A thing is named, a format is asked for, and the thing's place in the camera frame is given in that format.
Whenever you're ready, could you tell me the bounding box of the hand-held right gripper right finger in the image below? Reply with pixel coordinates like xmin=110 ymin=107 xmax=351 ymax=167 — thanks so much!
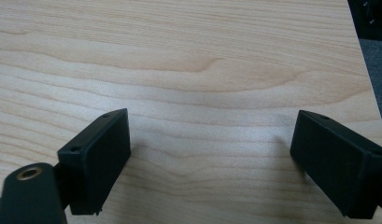
xmin=289 ymin=109 xmax=382 ymax=220

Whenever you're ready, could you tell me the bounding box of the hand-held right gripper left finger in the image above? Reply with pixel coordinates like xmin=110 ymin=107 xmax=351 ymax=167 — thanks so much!
xmin=56 ymin=107 xmax=132 ymax=217

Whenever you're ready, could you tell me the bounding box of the dark object beside table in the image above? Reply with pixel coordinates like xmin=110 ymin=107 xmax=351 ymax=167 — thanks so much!
xmin=347 ymin=0 xmax=382 ymax=42

